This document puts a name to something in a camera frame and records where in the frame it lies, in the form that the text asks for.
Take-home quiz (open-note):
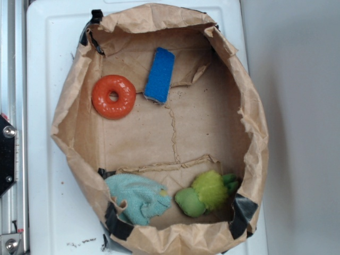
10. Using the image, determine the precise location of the blue sponge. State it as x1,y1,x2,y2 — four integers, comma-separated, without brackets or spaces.
144,47,175,104

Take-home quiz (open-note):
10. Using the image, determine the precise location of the brown paper bag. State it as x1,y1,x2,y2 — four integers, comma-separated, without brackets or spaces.
51,3,269,254

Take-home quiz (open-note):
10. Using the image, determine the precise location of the orange donut toy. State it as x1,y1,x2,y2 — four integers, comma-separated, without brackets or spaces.
91,75,137,120

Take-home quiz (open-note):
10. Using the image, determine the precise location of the light blue cloth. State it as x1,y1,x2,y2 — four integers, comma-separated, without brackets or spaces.
105,174,172,226

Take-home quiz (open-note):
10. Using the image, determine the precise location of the green plush toy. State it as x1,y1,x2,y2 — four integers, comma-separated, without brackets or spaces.
175,170,239,218

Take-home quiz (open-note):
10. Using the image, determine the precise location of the white tray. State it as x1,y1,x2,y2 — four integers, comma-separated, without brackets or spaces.
27,1,250,254

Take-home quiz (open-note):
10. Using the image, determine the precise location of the black metal bracket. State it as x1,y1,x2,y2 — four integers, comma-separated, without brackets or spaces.
1,113,17,198

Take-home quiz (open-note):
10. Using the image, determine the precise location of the aluminium frame rail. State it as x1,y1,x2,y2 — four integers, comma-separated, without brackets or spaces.
1,1,30,254

